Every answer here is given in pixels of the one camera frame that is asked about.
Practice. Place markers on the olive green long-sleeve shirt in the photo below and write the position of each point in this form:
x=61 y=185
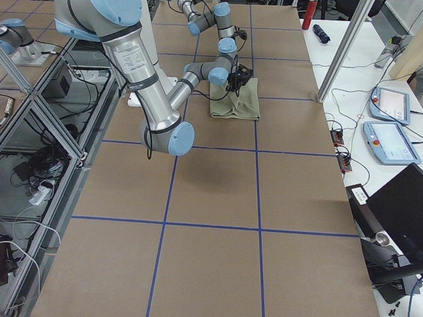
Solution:
x=244 y=106

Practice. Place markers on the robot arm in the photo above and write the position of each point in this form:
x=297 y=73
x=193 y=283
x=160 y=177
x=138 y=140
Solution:
x=117 y=26
x=219 y=16

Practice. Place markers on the red water bottle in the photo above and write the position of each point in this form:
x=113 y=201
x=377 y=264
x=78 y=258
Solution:
x=311 y=8

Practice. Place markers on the folded dark blue umbrella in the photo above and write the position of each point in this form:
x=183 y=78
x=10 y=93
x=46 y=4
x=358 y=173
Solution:
x=321 y=34

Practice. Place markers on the brown paper table cover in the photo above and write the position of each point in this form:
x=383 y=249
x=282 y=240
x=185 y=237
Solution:
x=253 y=221

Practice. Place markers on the far blue teach pendant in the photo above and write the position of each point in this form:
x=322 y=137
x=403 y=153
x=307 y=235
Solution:
x=390 y=105

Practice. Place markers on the blue teach pendant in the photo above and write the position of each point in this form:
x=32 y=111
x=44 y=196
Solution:
x=389 y=143
x=390 y=105

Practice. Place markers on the near blue teach pendant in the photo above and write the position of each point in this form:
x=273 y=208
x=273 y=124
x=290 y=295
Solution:
x=389 y=143

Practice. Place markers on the black laptop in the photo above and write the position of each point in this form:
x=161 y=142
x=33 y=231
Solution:
x=395 y=208

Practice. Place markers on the white power strip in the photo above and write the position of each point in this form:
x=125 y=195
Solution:
x=43 y=192

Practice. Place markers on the aluminium frame post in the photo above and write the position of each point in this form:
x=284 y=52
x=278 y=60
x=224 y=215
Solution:
x=349 y=36

